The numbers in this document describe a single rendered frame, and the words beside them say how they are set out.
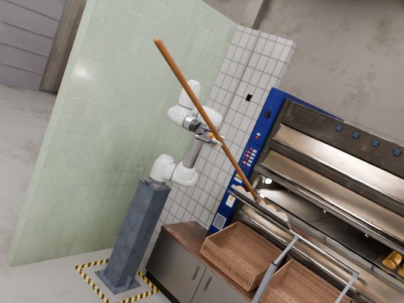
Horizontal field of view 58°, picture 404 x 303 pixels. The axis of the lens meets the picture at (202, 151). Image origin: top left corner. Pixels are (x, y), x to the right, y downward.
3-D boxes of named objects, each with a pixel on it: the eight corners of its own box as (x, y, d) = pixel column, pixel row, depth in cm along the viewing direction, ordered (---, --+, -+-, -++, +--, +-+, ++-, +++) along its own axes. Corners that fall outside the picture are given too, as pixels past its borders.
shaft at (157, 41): (156, 42, 141) (160, 36, 141) (151, 40, 142) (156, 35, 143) (256, 199, 280) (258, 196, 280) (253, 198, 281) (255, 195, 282)
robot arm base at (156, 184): (138, 178, 309) (140, 173, 308) (156, 178, 327) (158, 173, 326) (151, 189, 299) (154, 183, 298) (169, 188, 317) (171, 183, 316)
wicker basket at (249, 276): (227, 244, 359) (238, 220, 353) (274, 279, 328) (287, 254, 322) (198, 252, 320) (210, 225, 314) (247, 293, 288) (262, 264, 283)
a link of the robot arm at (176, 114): (178, 128, 218) (186, 108, 215) (162, 118, 227) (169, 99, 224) (189, 130, 227) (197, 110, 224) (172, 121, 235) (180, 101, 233)
